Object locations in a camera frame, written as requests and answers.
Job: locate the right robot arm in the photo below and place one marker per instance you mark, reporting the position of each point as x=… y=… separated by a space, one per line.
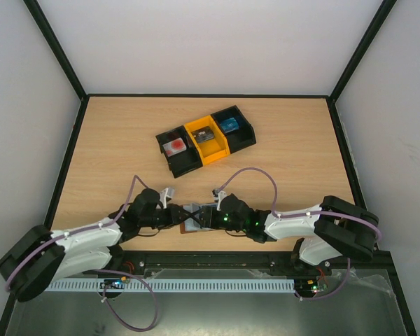
x=324 y=231

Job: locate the yellow middle bin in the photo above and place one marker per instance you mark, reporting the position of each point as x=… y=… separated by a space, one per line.
x=213 y=150

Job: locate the blue card stack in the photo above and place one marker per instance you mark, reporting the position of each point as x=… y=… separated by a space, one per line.
x=229 y=125

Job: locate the left black bin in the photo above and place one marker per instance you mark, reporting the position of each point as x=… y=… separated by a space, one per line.
x=182 y=163

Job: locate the right black bin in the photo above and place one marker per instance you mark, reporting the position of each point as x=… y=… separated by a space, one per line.
x=241 y=138

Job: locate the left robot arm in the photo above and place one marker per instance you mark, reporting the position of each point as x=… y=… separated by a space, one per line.
x=42 y=256

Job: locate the brown leather card holder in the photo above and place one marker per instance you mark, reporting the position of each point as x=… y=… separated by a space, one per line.
x=190 y=225

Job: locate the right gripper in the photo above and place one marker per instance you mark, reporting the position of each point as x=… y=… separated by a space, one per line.
x=206 y=216

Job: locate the light blue cable duct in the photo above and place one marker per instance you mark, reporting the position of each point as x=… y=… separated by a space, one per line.
x=114 y=285

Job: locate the black bin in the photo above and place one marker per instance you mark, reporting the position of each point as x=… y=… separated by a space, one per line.
x=241 y=138
x=182 y=163

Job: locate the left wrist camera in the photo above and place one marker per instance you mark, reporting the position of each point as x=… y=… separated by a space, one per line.
x=166 y=195

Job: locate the red white card stack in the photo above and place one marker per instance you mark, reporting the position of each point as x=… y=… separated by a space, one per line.
x=174 y=147

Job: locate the black front rail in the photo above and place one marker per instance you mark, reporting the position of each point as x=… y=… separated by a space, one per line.
x=139 y=262

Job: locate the metal sheet front panel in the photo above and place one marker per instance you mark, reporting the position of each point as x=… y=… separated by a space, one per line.
x=355 y=303

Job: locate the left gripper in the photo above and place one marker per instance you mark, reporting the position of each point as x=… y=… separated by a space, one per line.
x=173 y=213

